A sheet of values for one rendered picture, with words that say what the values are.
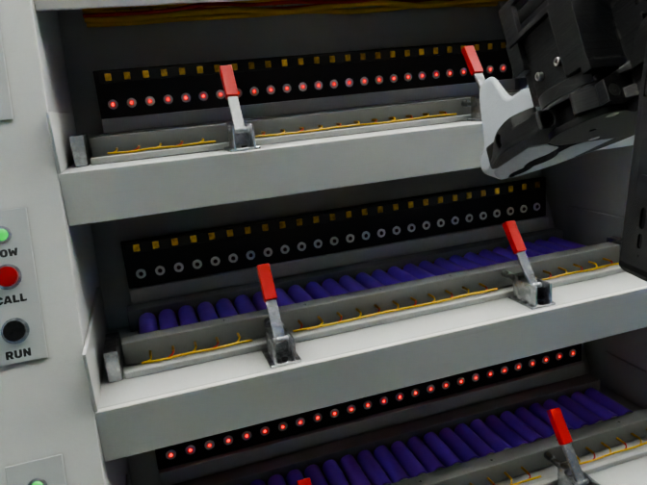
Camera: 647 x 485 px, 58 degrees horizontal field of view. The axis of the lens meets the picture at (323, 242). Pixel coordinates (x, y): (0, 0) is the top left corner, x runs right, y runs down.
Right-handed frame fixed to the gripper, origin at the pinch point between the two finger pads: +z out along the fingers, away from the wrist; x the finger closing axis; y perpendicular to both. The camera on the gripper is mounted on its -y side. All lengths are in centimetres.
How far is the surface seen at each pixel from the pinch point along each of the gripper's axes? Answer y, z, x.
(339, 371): -11.9, 16.9, 9.8
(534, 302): -9.6, 16.9, -11.3
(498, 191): 4.8, 30.8, -19.6
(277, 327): -6.9, 17.9, 14.3
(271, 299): -4.3, 18.4, 14.4
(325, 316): -6.7, 22.9, 8.4
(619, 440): -26.3, 23.1, -21.5
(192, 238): 4.9, 30.8, 19.7
